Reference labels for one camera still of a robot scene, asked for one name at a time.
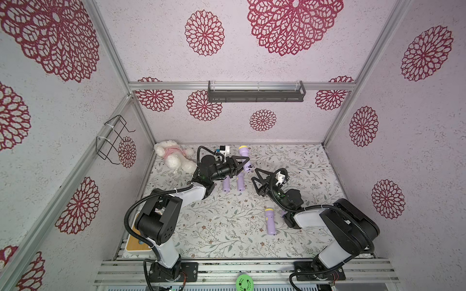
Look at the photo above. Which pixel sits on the black wire wall rack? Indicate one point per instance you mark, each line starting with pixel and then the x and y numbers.
pixel 117 146

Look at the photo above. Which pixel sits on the black wall shelf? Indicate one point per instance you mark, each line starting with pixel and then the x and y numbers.
pixel 257 94

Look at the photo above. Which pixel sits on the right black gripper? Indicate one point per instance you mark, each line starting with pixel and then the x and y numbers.
pixel 271 184

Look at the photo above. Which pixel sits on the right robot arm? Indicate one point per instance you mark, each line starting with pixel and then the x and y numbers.
pixel 352 230

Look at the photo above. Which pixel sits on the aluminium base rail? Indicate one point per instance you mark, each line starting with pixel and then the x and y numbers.
pixel 262 271

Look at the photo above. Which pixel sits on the white plush teddy bear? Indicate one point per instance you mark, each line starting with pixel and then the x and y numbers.
pixel 175 156

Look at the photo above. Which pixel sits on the green tape roll front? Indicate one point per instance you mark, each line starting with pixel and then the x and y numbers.
pixel 244 283

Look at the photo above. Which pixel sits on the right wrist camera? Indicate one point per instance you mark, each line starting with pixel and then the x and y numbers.
pixel 281 177

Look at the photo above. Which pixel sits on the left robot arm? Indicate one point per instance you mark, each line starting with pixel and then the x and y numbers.
pixel 153 219

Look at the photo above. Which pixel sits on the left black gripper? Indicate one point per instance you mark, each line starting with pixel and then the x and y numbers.
pixel 234 165

